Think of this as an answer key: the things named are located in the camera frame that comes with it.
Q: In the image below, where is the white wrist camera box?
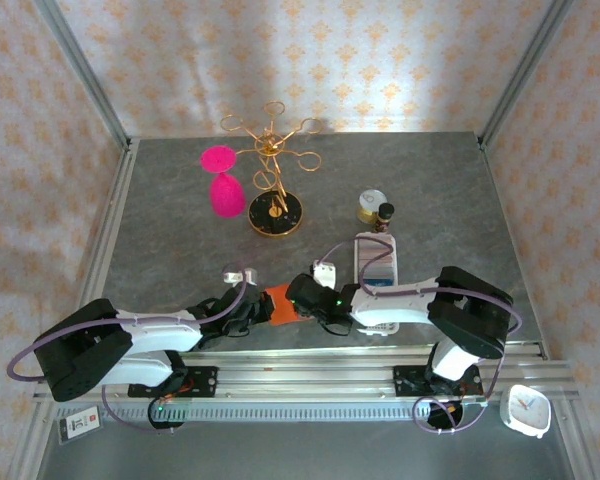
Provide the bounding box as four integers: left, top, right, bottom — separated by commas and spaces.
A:
222, 267, 259, 287
312, 260, 339, 290

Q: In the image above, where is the white perforated plastic basket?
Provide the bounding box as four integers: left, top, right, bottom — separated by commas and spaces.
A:
353, 231, 400, 335

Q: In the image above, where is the orange card holder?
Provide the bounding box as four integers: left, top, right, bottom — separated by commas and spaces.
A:
261, 282, 309, 327

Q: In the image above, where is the black round device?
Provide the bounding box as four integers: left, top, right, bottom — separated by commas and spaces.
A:
422, 397, 467, 434
147, 397, 189, 432

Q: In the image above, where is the gold tin can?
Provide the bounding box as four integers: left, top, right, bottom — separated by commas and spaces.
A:
358, 188, 390, 224

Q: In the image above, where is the white alarm clock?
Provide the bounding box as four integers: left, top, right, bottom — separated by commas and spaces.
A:
498, 383, 553, 440

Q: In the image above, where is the pink wine glass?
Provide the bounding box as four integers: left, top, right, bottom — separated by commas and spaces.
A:
199, 144, 246, 220

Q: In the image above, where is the clear sleeved label tag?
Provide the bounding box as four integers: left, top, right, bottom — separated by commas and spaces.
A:
57, 407, 103, 445

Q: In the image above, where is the aluminium table side rail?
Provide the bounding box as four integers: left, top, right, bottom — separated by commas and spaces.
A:
62, 138, 141, 359
477, 134, 550, 359

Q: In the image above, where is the aluminium frame post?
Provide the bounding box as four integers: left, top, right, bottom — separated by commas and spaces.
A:
477, 0, 579, 151
32, 0, 134, 151

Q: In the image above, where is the small dark-capped spice bottle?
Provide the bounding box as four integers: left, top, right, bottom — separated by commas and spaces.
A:
374, 202, 396, 235

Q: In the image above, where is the gold wire glass rack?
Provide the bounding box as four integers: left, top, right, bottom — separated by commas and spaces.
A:
219, 99, 324, 240

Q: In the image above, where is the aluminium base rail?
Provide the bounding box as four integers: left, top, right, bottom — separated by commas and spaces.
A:
32, 344, 580, 404

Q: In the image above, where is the grey striped credit card stack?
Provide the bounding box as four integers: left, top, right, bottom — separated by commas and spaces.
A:
358, 235, 395, 277

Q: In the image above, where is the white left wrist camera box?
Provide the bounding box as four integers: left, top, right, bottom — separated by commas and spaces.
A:
222, 267, 259, 287

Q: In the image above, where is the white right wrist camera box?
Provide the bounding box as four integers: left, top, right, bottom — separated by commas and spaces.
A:
312, 260, 339, 290

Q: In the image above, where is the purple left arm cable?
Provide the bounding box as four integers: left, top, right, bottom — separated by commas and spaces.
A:
7, 262, 254, 435

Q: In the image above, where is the grey slotted cable duct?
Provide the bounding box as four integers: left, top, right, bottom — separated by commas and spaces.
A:
54, 403, 486, 422

